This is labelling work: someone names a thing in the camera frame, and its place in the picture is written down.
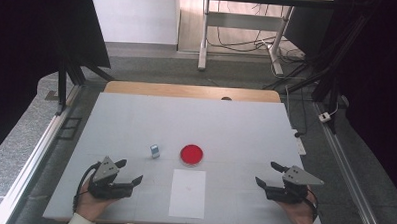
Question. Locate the black rectangular floor frame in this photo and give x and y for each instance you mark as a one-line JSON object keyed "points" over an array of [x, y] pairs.
{"points": [[69, 128]]}

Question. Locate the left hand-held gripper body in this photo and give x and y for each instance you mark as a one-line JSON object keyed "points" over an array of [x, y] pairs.
{"points": [[105, 184]]}

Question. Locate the round red ink pad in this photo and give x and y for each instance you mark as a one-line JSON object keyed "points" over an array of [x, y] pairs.
{"points": [[191, 154]]}

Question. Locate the aluminium floor rail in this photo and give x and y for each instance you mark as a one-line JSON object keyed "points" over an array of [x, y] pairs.
{"points": [[34, 159], [347, 174]]}

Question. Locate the black curtain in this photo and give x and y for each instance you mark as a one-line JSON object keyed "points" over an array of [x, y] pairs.
{"points": [[28, 52], [381, 81]]}

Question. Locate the person's left hand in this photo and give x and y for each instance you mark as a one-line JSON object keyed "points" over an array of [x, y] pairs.
{"points": [[91, 205]]}

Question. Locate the black metal stand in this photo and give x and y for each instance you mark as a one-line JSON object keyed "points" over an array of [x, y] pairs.
{"points": [[324, 73], [66, 77]]}

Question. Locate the person's right hand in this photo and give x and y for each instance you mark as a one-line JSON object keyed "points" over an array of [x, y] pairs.
{"points": [[298, 212]]}

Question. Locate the white table cover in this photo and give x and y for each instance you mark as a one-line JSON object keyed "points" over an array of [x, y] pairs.
{"points": [[226, 126]]}

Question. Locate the white power strip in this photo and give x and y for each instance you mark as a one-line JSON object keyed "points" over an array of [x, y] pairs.
{"points": [[300, 145]]}

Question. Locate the white paper sheet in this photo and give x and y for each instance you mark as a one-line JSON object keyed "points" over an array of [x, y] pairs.
{"points": [[187, 198]]}

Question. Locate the small blue stamp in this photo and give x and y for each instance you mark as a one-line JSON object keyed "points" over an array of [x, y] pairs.
{"points": [[154, 149]]}

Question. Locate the white metal desk frame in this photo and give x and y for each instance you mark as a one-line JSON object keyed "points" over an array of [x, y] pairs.
{"points": [[243, 22]]}

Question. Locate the small white adapter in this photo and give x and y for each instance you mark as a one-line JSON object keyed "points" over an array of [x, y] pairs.
{"points": [[324, 117]]}

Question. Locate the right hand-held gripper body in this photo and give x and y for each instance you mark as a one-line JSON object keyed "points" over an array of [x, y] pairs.
{"points": [[292, 187]]}

